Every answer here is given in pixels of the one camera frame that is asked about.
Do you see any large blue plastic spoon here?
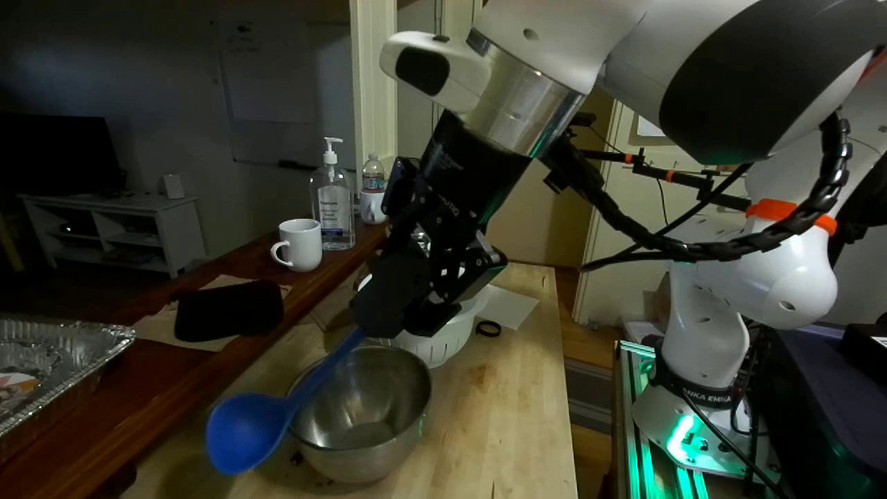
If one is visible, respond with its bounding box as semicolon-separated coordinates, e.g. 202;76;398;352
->
202;328;372;479

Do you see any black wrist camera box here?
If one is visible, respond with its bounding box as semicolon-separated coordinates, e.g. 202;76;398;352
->
379;152;437;245

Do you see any white low shelf unit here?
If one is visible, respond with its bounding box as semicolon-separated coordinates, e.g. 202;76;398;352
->
16;191;207;280

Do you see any blank wall whiteboard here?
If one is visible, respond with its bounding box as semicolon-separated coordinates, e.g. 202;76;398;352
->
215;23;357;169

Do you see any black fabric pouch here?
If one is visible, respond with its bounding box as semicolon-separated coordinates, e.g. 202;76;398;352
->
171;277;288;345

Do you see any small clear water bottle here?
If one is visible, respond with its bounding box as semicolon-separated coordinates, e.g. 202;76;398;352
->
357;152;394;227

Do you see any white ceramic mug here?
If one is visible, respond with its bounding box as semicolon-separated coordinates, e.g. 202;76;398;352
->
268;217;328;274

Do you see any dark flat screen monitor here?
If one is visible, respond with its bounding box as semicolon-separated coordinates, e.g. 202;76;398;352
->
0;113;125;204

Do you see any beige cloth mat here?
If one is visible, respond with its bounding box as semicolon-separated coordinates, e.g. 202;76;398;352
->
134;273;294;356

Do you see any white paper sheet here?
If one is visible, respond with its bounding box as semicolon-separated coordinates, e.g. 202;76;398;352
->
479;283;543;332

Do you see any orange velcro strap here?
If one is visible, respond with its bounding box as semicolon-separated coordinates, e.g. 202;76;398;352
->
744;194;841;238

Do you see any stainless steel mixing bowl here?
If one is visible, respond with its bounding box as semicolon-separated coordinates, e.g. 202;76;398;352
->
288;342;434;489

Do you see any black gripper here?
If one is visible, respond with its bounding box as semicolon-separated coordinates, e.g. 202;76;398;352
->
350;112;536;342

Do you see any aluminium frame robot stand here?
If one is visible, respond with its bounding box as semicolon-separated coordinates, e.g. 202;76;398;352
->
609;335;787;499

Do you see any black rod with orange tape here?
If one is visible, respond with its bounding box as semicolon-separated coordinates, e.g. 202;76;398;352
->
551;137;755;210

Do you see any aluminium foil tray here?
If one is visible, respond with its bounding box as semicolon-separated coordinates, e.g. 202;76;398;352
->
0;314;138;442

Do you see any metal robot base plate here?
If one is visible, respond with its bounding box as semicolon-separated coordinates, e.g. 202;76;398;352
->
631;381;774;489

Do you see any clear hand sanitizer pump bottle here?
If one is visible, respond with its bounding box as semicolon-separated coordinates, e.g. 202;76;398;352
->
310;137;357;253

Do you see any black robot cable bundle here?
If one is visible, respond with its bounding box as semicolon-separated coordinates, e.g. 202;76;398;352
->
537;109;857;273

